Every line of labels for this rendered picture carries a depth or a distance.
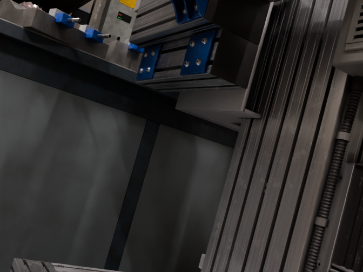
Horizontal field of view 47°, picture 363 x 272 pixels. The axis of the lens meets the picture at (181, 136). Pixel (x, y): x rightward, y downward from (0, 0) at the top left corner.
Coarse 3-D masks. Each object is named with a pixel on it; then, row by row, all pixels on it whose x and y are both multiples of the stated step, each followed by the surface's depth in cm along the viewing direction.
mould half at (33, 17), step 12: (0, 12) 130; (12, 12) 124; (24, 12) 119; (36, 12) 115; (24, 24) 117; (36, 24) 115; (48, 24) 118; (48, 36) 120; (60, 36) 121; (72, 36) 124; (84, 36) 127; (84, 48) 127; (96, 48) 130; (108, 48) 134
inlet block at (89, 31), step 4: (80, 28) 129; (84, 28) 128; (88, 28) 128; (92, 28) 129; (88, 32) 127; (92, 32) 125; (96, 32) 126; (100, 32) 127; (88, 36) 126; (92, 36) 125; (96, 36) 126; (100, 36) 125; (104, 36) 124; (108, 36) 122; (92, 40) 128; (96, 40) 127; (100, 40) 127
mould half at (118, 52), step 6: (114, 42) 140; (120, 42) 139; (114, 48) 138; (120, 48) 139; (126, 48) 140; (108, 54) 142; (114, 54) 138; (120, 54) 140; (126, 54) 141; (132, 54) 142; (138, 54) 143; (108, 60) 140; (114, 60) 139; (120, 60) 140; (126, 60) 141; (132, 60) 142; (138, 60) 143; (126, 66) 141; (132, 66) 142; (138, 66) 143
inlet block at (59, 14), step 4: (56, 8) 120; (52, 12) 120; (56, 12) 120; (60, 12) 121; (64, 12) 122; (56, 16) 119; (60, 16) 118; (64, 16) 117; (68, 16) 118; (56, 20) 119; (60, 20) 117; (64, 20) 118; (68, 20) 118; (72, 20) 116; (76, 20) 115; (80, 20) 115; (60, 24) 120; (64, 24) 119; (68, 24) 119; (72, 24) 120
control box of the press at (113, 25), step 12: (108, 0) 230; (120, 0) 229; (132, 0) 232; (108, 12) 226; (120, 12) 229; (132, 12) 233; (108, 24) 227; (120, 24) 230; (132, 24) 234; (120, 36) 231
